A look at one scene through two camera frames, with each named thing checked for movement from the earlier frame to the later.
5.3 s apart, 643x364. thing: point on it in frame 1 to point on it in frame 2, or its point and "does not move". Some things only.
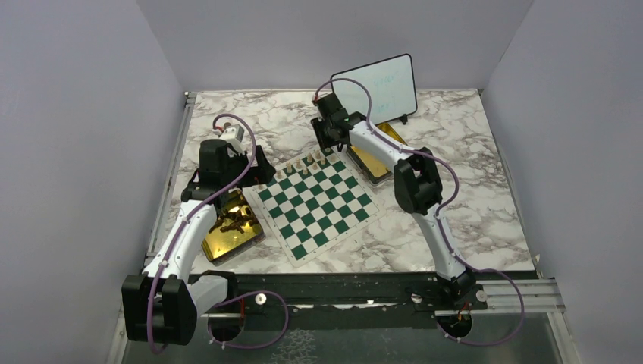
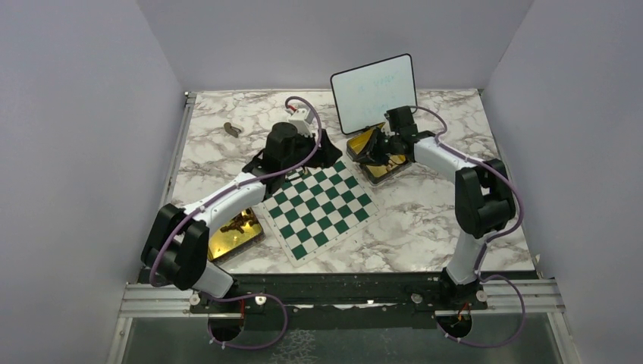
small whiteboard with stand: [391, 83] does not move
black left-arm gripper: [243, 158] to [326, 154]
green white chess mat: [316, 205] does not move
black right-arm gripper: [316, 123] to [370, 154]
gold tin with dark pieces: [236, 230] does not move
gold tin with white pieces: [371, 167] does not move
